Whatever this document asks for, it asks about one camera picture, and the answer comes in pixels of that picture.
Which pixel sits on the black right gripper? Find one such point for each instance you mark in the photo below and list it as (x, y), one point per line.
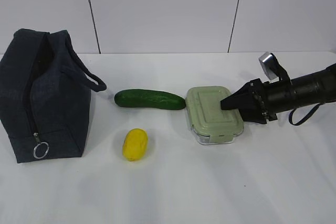
(252, 103)

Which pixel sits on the green cucumber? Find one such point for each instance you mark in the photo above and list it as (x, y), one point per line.
(142, 98)

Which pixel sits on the yellow lemon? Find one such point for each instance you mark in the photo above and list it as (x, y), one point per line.
(135, 145)

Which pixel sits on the dark navy fabric lunch bag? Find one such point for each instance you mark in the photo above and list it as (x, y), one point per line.
(45, 96)

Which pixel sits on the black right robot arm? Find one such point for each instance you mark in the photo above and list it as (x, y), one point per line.
(317, 88)

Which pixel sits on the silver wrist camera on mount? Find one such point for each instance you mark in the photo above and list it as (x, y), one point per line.
(272, 67)

